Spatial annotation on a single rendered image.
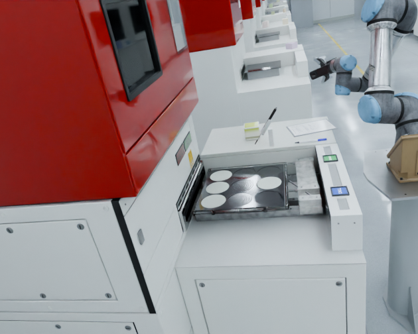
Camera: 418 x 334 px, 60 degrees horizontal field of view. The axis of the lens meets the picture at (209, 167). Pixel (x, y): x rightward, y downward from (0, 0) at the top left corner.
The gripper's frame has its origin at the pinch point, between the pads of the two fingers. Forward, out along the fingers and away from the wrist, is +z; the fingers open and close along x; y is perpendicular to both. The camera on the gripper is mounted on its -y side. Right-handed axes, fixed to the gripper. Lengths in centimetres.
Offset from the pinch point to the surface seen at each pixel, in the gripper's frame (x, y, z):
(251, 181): -28, -68, -59
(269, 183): -31, -62, -64
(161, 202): -14, -103, -90
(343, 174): -33, -39, -82
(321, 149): -28, -34, -58
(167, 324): -49, -116, -100
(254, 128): -11, -53, -35
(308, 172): -35, -44, -59
